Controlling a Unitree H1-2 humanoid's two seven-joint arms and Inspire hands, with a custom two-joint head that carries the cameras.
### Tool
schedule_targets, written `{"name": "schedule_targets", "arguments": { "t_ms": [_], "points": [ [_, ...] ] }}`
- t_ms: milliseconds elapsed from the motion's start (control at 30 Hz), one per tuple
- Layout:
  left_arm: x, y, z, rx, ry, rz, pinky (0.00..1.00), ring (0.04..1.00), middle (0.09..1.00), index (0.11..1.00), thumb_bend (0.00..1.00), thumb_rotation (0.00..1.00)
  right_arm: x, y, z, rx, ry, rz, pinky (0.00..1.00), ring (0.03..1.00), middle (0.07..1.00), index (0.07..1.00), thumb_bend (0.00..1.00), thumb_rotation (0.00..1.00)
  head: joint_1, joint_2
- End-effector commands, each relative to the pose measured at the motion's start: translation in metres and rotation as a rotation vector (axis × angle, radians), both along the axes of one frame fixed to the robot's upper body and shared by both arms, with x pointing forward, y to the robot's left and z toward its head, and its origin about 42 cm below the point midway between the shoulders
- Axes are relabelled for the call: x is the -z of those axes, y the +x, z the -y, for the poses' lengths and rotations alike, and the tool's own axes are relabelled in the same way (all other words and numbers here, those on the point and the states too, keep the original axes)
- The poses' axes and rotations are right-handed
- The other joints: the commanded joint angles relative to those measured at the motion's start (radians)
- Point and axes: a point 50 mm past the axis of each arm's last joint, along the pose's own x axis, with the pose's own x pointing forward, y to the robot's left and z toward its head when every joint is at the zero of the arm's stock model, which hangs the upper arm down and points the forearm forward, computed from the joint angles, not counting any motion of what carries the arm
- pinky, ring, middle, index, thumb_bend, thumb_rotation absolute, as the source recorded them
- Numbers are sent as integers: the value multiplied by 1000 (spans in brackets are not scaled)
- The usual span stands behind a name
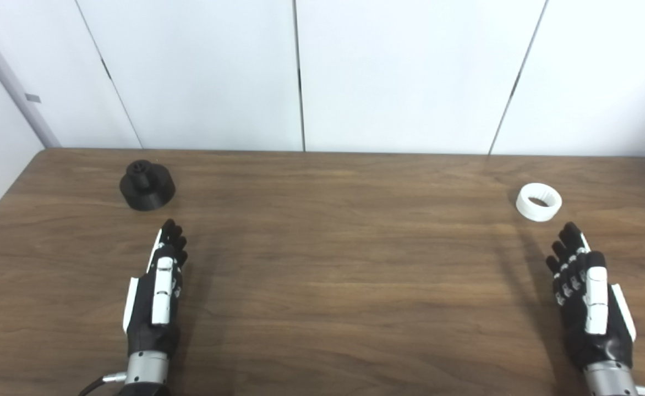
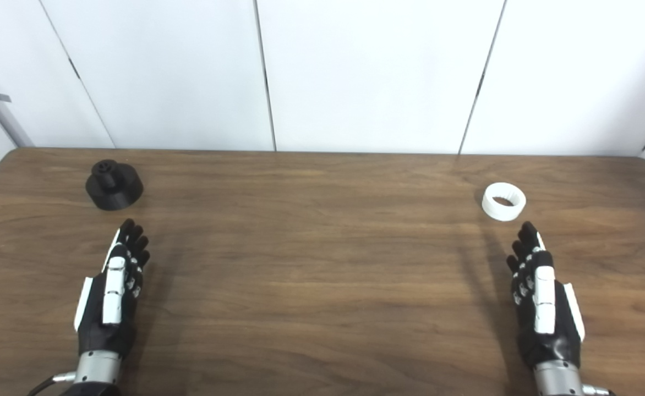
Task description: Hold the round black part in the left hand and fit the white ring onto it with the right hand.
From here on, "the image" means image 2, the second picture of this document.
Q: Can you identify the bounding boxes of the round black stepped part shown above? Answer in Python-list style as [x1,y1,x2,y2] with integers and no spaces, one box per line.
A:
[85,159,144,211]

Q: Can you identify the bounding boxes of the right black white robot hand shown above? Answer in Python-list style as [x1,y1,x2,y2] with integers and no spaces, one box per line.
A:
[506,221,586,370]

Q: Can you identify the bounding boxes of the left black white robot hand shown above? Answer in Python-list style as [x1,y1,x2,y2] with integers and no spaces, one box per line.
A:
[74,218,151,358]

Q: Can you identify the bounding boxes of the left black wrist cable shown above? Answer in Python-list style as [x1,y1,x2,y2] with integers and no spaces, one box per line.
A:
[28,372,76,396]

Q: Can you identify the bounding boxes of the white toothed ring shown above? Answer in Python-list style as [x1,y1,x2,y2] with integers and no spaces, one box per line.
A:
[482,182,527,222]

